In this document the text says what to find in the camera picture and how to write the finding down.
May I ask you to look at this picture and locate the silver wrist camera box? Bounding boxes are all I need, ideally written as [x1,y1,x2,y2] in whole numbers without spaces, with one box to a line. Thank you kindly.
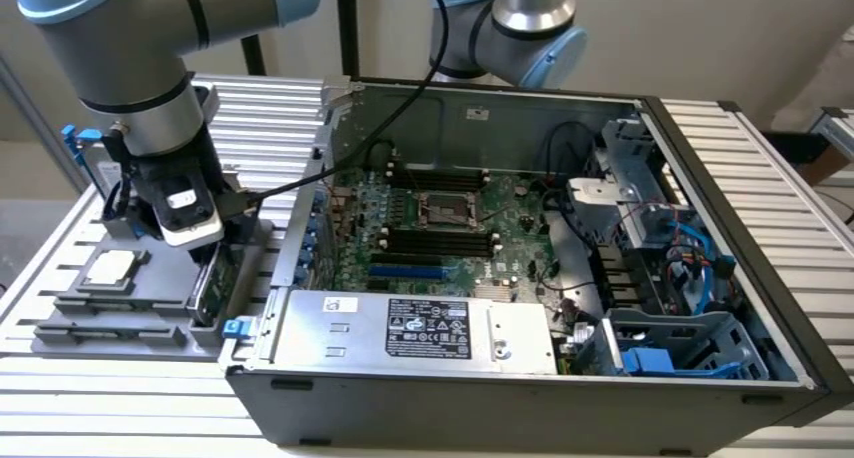
[155,173,225,249]

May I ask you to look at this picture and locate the green graphics card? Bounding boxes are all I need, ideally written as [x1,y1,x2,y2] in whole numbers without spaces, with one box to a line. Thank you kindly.
[187,240,239,327]

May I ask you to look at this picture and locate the silver CPU chip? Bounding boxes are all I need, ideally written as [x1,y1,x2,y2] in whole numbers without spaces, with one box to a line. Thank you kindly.
[77,250,153,293]

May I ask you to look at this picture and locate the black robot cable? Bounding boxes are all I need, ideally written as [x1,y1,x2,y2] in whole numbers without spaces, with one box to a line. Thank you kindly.
[240,0,450,202]

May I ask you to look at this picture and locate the grey disk bay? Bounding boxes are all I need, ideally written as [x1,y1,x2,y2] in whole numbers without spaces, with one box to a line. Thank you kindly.
[586,306,773,380]

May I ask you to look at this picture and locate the black stand pole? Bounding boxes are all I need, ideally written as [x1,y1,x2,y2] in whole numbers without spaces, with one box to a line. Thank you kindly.
[239,34,268,77]
[335,0,363,78]

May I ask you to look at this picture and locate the hard disk with blue latch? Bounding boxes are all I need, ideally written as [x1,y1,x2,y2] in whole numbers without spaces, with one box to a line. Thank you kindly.
[61,123,132,214]

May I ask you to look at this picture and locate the black expansion slot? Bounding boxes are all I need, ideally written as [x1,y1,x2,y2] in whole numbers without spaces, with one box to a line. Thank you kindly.
[368,251,443,267]

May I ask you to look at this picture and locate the red wire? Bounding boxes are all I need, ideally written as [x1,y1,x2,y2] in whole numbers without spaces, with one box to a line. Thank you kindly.
[610,203,675,249]

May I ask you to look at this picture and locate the silver power supply unit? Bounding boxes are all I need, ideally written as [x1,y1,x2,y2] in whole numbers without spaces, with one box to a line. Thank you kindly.
[264,289,560,377]

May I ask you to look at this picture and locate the silver chipset heat sink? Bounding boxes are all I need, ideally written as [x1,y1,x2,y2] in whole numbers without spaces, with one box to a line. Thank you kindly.
[474,281,520,303]

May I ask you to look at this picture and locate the blue wire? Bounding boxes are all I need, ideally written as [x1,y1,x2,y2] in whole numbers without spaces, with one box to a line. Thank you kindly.
[656,211,737,309]

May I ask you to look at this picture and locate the green motherboard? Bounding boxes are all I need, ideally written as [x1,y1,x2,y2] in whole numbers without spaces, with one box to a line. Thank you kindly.
[324,161,575,324]

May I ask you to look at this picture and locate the CPU socket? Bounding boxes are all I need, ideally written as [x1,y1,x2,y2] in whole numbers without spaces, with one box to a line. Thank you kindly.
[414,189,487,233]

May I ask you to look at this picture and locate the black open PC case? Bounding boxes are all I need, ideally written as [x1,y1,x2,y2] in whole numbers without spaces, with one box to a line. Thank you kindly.
[223,75,837,450]

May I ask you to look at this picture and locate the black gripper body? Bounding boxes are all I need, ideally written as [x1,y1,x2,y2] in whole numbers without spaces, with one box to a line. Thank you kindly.
[123,145,260,267]

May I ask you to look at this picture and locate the black RAM slot bank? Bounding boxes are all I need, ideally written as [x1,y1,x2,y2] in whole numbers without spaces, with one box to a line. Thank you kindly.
[386,163,488,193]
[383,226,503,259]

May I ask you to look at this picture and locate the black wire loop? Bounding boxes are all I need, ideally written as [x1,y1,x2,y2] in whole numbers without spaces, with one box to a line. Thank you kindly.
[540,121,596,182]

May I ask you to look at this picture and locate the blue expansion slot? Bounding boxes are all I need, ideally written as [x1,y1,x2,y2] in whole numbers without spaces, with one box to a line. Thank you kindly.
[368,263,447,283]

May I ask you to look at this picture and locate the grey parts rack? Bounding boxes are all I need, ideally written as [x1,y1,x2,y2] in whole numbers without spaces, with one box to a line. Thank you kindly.
[0,167,290,364]

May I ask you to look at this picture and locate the metal drive cage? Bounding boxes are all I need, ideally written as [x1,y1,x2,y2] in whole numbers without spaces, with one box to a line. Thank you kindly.
[564,116,715,252]

